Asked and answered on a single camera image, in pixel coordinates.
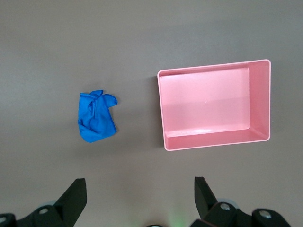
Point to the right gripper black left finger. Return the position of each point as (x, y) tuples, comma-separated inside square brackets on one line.
[(68, 203)]

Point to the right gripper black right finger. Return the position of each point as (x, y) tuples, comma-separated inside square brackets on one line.
[(208, 208)]

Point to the blue glove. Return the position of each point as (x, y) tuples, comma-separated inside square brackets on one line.
[(94, 118)]

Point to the pink plastic box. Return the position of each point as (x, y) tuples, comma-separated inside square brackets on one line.
[(206, 104)]

